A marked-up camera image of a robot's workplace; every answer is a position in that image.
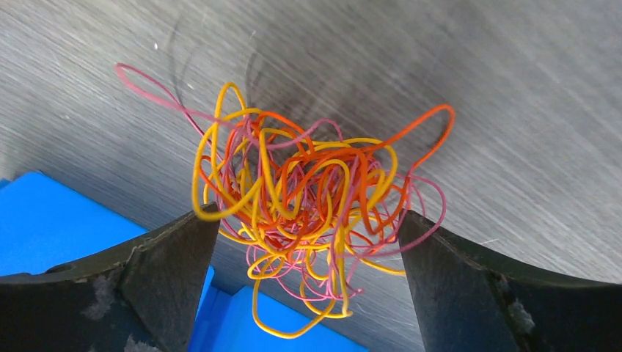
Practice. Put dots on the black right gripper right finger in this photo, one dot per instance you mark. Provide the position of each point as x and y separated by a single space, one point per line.
470 298

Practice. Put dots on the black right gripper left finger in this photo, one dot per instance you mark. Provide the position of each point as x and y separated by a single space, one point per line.
140 295

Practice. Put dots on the blue three-compartment bin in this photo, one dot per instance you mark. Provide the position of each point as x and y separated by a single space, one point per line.
45 223

